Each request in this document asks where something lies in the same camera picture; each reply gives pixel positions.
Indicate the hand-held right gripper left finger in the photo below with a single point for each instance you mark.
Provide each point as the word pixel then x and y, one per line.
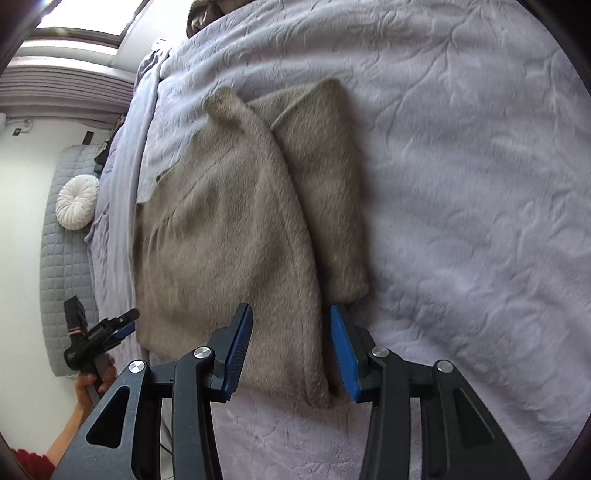
pixel 238 355

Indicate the mauve curtain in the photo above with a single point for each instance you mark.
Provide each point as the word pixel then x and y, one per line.
pixel 60 92

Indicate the brown knit sweater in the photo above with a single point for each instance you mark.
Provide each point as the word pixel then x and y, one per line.
pixel 221 230

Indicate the dark bedside items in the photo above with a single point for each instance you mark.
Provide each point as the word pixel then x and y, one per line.
pixel 108 147

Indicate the person's left forearm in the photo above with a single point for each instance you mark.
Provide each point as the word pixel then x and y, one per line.
pixel 64 443

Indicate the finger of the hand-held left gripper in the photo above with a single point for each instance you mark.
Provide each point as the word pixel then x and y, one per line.
pixel 123 333
pixel 125 316

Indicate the red garment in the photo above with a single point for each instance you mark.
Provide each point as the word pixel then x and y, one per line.
pixel 32 466

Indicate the lavender embossed blanket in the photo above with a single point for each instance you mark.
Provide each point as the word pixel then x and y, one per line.
pixel 461 184

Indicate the grey quilted mat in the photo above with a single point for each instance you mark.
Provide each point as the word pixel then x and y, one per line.
pixel 64 277

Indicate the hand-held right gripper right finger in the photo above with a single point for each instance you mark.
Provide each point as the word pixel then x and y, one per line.
pixel 344 355

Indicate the white round pleated pillow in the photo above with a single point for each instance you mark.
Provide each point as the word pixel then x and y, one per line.
pixel 77 201

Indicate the grey-brown velvet garment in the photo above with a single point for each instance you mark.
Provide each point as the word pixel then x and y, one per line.
pixel 198 18

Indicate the person's left hand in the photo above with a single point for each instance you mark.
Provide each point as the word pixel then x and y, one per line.
pixel 107 374

